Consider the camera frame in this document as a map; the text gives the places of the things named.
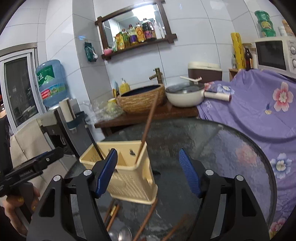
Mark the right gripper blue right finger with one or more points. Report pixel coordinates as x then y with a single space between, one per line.
190 173

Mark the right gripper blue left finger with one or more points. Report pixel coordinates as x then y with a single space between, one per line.
104 171

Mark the left hand yellow nails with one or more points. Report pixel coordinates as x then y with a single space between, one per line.
10 204

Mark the beige plastic utensil holder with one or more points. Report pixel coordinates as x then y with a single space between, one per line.
132 180

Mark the water dispenser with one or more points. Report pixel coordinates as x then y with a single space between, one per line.
53 126

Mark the black chopstick gold band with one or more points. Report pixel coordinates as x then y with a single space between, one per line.
108 213

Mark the clear plastic bag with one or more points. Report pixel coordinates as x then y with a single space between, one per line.
102 111

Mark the paper towel roll holder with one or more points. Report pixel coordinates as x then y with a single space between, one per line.
72 119

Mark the woven brown basin sink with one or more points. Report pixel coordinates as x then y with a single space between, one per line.
140 100

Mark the white pan glass lid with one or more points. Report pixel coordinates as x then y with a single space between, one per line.
187 95

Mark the metal spoon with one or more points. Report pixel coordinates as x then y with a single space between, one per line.
124 234

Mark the brown chopstick in holder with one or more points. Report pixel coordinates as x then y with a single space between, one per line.
147 126

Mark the yellow soap bottle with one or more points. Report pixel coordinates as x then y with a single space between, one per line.
124 87

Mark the blue water jug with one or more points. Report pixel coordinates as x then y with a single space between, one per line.
52 83

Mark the brass faucet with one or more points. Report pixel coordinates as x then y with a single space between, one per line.
158 75

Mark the white brown rice cooker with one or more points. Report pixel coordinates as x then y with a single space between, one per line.
207 71

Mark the purple floral cloth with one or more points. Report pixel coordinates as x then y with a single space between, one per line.
262 107

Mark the dark brown glass bottle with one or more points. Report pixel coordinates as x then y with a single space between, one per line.
248 58

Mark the yellow roll package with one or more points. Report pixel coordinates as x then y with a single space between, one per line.
238 50

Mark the white microwave oven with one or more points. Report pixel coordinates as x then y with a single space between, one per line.
276 54

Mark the green stacked noodle cups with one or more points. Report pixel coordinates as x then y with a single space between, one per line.
265 23

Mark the window with metal frame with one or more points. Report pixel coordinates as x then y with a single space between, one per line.
19 85

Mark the green wall packet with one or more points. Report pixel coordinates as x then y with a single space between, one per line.
90 52

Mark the wooden framed wall shelf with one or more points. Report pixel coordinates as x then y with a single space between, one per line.
133 27

